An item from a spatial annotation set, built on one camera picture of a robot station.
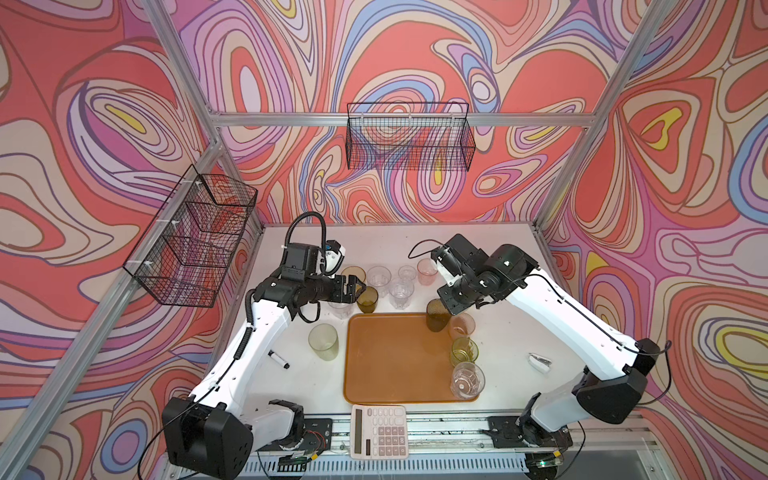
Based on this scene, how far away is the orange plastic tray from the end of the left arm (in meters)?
0.27

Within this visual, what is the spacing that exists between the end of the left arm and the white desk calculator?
0.30 meters

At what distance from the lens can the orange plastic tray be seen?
0.82 m

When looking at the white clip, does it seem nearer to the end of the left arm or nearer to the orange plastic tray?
the orange plastic tray

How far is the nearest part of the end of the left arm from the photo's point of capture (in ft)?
2.22

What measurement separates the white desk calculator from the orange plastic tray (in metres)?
0.03

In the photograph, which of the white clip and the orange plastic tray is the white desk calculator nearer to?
the orange plastic tray

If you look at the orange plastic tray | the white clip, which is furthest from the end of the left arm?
the white clip

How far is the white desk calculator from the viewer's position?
2.32ft
